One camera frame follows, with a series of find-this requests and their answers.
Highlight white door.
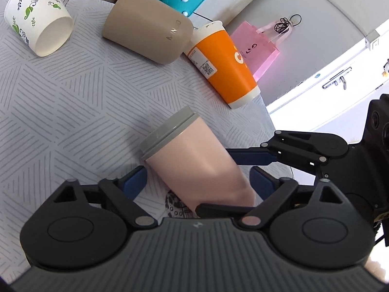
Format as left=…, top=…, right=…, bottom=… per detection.
left=267, top=18, right=389, bottom=146

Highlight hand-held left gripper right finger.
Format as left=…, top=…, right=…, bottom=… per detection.
left=238, top=166, right=346, bottom=229

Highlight silver door handle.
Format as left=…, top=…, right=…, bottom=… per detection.
left=321, top=66, right=353, bottom=91

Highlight beige cup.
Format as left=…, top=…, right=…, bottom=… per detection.
left=101, top=0, right=195, bottom=65

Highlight pink cup with grey lid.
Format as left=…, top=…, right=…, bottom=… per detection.
left=140, top=106, right=256, bottom=212

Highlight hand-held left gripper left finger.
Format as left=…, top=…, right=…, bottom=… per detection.
left=53, top=165, right=158, bottom=229

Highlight black hair ties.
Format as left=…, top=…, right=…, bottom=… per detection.
left=274, top=14, right=302, bottom=34

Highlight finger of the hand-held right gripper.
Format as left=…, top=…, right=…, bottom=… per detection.
left=194, top=202, right=259, bottom=220
left=226, top=130, right=349, bottom=177

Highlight white leaf-print paper cup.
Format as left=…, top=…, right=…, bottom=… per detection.
left=4, top=0, right=75, bottom=58

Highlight white wall switch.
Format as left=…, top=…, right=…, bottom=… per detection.
left=364, top=30, right=381, bottom=50

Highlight grey patterned tablecloth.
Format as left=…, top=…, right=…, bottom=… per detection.
left=0, top=0, right=294, bottom=238

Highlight orange paper cup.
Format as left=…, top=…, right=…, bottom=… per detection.
left=183, top=20, right=261, bottom=110

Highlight pink gift bag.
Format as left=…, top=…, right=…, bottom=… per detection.
left=229, top=21, right=295, bottom=83

